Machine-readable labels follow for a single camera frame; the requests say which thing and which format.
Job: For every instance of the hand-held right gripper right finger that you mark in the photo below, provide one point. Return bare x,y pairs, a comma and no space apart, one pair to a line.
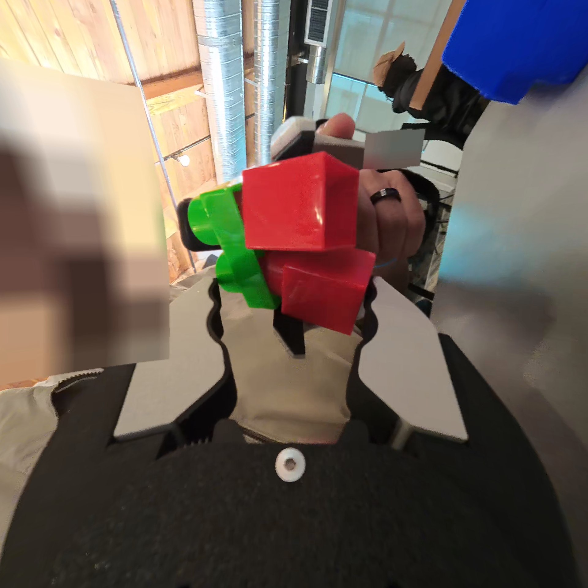
409,377

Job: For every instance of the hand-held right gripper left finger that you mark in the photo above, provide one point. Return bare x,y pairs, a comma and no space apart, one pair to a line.
184,386

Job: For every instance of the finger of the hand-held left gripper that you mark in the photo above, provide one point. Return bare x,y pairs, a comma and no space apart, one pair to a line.
292,335
386,149

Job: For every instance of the green double toy block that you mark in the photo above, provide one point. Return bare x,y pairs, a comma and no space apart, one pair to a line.
230,230

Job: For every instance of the red toy block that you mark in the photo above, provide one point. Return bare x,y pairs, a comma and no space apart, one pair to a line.
322,289
299,202

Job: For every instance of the blue plastic bin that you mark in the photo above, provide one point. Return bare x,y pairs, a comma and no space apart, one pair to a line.
524,46

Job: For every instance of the person's left hand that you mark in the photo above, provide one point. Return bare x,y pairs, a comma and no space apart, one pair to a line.
390,220

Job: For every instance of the person's beige trousers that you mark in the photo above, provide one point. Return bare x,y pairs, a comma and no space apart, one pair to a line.
285,395

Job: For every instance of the silver ventilation duct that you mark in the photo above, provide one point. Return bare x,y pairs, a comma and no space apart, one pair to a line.
220,83
271,73

